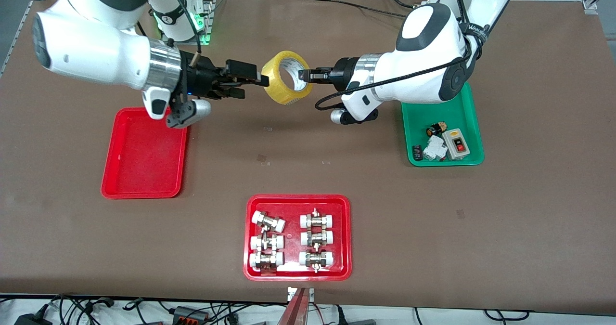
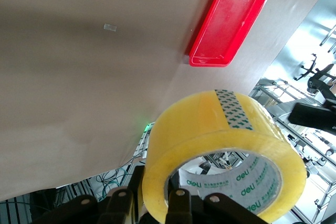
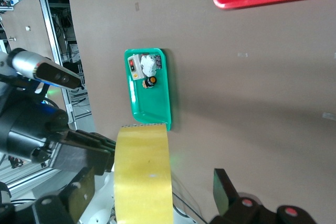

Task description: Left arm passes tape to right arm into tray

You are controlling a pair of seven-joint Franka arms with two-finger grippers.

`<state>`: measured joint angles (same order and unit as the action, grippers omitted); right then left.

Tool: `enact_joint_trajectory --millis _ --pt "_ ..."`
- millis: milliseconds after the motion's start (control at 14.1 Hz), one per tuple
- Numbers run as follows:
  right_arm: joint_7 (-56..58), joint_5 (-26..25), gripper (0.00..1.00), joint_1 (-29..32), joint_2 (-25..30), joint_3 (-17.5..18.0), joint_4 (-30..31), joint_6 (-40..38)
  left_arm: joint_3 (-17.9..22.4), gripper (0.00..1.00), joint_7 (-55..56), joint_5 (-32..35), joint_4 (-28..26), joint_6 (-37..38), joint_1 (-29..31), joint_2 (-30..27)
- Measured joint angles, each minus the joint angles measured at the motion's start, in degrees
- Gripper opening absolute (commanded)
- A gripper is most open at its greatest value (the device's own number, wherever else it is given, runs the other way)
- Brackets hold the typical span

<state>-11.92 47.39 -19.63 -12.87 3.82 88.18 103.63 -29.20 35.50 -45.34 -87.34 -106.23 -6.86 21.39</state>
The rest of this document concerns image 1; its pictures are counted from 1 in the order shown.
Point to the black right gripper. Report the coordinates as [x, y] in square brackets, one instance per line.
[201, 77]

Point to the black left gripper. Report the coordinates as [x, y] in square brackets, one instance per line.
[342, 71]

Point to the yellow packing tape roll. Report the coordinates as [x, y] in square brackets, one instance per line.
[281, 91]

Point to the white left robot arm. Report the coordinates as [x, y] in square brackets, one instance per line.
[423, 74]

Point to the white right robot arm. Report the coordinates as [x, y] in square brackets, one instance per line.
[86, 50]

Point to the small clear tape patch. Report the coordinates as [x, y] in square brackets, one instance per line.
[262, 158]

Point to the empty red plastic tray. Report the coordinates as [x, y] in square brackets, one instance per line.
[144, 171]

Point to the red tray with fittings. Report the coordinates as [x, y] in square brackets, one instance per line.
[292, 219]

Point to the green plastic tray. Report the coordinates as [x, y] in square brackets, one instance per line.
[467, 118]

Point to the black and yellow buzzer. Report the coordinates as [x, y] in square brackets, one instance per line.
[436, 129]

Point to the white circuit breaker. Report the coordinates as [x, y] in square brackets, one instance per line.
[434, 148]

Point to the white-capped metal pipe fitting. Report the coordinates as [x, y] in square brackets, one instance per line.
[266, 242]
[265, 259]
[267, 221]
[316, 259]
[316, 219]
[316, 238]

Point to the black power adapter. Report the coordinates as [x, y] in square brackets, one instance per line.
[31, 319]

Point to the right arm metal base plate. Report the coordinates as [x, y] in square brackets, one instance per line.
[208, 17]

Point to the grey switch box red button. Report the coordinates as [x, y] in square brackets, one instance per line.
[457, 144]

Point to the metal stand clamp bracket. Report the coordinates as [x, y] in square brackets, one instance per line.
[290, 293]

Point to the red camera stand pole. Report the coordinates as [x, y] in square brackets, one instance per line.
[294, 310]

